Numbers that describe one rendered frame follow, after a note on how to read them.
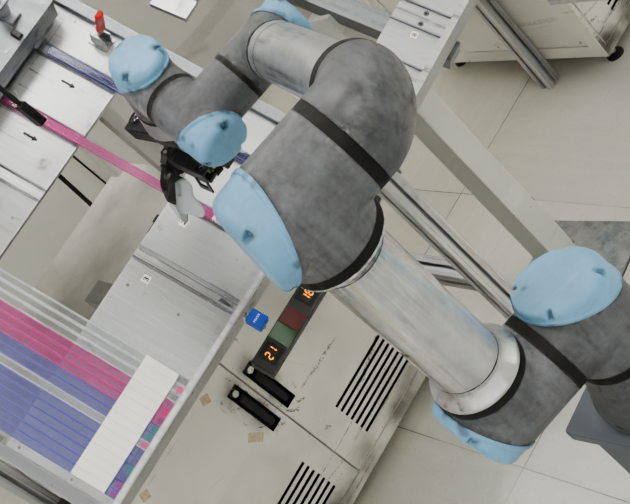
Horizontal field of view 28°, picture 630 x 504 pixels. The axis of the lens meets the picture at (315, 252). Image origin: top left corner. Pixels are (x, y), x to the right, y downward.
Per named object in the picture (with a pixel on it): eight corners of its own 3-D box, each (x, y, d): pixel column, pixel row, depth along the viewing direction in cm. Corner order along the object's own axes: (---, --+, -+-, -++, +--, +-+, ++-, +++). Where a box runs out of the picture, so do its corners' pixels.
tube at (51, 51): (311, 191, 202) (311, 188, 201) (307, 198, 201) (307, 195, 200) (52, 48, 210) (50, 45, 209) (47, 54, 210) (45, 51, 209)
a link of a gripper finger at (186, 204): (198, 243, 181) (199, 191, 176) (166, 228, 184) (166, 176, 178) (212, 233, 184) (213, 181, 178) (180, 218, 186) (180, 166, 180)
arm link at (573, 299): (676, 319, 145) (616, 253, 138) (599, 406, 145) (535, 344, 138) (614, 282, 156) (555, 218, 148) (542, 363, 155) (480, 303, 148)
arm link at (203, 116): (254, 88, 150) (196, 41, 155) (191, 158, 150) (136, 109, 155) (277, 115, 157) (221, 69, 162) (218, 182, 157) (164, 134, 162)
